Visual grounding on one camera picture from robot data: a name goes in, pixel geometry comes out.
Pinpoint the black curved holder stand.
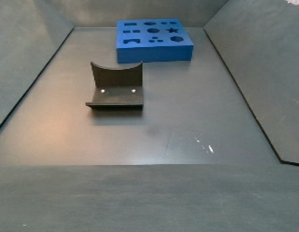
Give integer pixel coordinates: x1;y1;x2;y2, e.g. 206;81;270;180
86;63;144;109

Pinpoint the blue shape sorter block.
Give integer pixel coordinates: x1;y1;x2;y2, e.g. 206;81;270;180
116;18;194;63

